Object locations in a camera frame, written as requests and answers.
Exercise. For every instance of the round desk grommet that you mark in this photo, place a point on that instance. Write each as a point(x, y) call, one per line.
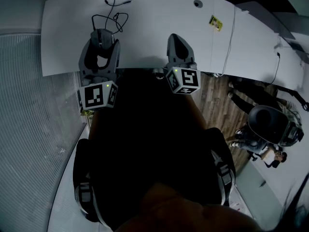
point(198, 3)

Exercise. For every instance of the black curved bar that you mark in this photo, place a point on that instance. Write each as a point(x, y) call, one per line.
point(298, 97)

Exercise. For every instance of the white window blinds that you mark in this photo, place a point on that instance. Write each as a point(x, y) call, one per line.
point(29, 134)

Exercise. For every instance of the black office chair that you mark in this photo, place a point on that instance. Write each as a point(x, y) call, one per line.
point(265, 122)

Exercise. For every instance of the person's right forearm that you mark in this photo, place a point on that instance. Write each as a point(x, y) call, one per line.
point(199, 112)

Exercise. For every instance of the grey desk divider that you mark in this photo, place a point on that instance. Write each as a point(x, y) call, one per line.
point(263, 18)

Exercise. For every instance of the person's left forearm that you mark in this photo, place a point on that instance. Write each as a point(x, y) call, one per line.
point(96, 122)

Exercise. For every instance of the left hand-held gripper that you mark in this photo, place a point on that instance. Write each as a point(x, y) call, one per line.
point(93, 97)

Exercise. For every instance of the grey pen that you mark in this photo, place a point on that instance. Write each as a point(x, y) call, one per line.
point(262, 184)

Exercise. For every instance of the frosted glass desk divider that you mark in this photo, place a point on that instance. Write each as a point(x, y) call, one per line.
point(256, 190)

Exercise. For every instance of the red and white card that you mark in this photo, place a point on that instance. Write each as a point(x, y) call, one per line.
point(237, 204)

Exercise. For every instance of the person's black clothing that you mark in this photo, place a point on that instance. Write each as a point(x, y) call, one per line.
point(149, 141)

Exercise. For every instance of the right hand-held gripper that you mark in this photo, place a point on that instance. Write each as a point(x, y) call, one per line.
point(188, 78)

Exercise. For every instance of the yellow card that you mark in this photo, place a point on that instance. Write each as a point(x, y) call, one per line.
point(215, 23)

